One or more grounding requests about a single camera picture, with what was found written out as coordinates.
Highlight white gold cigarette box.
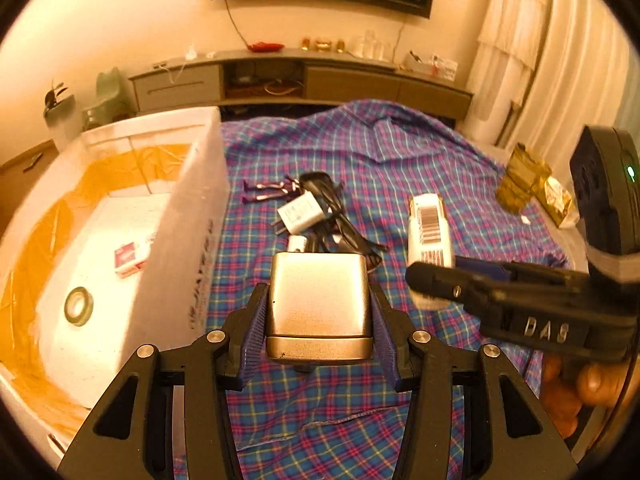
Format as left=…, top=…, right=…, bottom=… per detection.
left=406, top=193, right=458, bottom=311

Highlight green tape roll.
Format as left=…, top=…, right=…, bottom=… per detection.
left=63, top=286, right=93, bottom=327

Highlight black glasses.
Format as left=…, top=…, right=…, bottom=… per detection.
left=298, top=171, right=388, bottom=273

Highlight red white card box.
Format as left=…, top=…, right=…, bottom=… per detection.
left=114, top=232, right=155, bottom=278

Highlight clear spray bottle white cap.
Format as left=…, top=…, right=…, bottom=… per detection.
left=286, top=235, right=308, bottom=254

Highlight person right hand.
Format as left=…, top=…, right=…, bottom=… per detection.
left=539, top=353, right=629, bottom=439

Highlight gold foil bag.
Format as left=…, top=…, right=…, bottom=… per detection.
left=537, top=177, right=579, bottom=230

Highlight amber glass cup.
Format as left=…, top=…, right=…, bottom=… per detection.
left=496, top=143, right=552, bottom=214

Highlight blue plaid shirt cloth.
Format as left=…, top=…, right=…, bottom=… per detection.
left=207, top=101, right=570, bottom=479

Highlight white foam box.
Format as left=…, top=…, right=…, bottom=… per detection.
left=1, top=106, right=230, bottom=466

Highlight beige curtain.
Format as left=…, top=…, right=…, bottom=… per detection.
left=506, top=0, right=637, bottom=184

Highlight white standing air conditioner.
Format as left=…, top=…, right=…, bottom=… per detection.
left=460, top=0, right=547, bottom=144

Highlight clear glass set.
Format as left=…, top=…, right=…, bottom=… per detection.
left=347, top=30, right=392, bottom=62

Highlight grey tv cabinet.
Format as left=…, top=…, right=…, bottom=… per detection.
left=130, top=48, right=472, bottom=122

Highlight red dish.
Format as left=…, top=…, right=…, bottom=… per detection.
left=247, top=41, right=284, bottom=53

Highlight green child chair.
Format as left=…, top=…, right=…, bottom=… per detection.
left=82, top=67, right=136, bottom=131

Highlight black tracker camera box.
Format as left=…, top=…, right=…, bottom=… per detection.
left=570, top=126, right=639, bottom=285

